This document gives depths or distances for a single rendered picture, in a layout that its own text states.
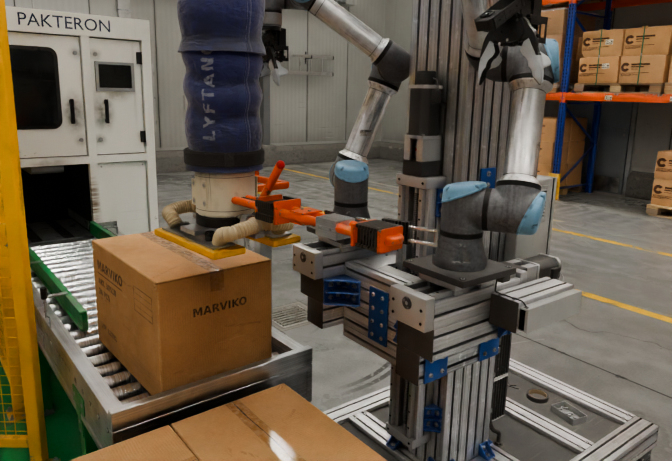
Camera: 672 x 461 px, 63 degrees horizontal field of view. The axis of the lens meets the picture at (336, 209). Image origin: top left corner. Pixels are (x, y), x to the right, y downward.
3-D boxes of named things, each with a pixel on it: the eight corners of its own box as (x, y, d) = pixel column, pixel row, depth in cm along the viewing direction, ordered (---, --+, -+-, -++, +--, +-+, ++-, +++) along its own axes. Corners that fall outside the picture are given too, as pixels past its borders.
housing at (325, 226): (313, 235, 127) (314, 216, 126) (335, 231, 132) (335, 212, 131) (334, 241, 122) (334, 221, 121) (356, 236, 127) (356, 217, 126)
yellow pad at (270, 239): (209, 225, 177) (209, 210, 176) (236, 221, 184) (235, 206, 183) (273, 248, 153) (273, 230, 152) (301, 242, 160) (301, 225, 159)
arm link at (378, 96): (327, 189, 195) (386, 41, 187) (323, 182, 210) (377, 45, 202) (357, 201, 198) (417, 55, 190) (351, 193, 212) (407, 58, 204)
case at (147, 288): (98, 339, 213) (91, 239, 205) (194, 315, 238) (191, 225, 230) (162, 407, 168) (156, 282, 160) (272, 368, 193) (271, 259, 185)
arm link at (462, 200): (444, 222, 160) (447, 176, 157) (492, 227, 155) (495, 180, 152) (434, 231, 149) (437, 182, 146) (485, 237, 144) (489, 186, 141)
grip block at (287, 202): (253, 219, 142) (252, 197, 141) (283, 215, 149) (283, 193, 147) (272, 225, 136) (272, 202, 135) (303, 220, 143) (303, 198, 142)
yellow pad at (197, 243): (153, 235, 164) (152, 218, 163) (184, 230, 171) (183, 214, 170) (213, 260, 140) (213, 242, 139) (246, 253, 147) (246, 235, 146)
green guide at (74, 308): (-3, 245, 335) (-4, 231, 333) (17, 243, 342) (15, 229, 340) (60, 337, 213) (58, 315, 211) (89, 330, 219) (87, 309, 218)
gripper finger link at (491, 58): (493, 85, 122) (517, 49, 117) (476, 85, 119) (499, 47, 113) (485, 77, 124) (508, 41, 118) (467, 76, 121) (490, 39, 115)
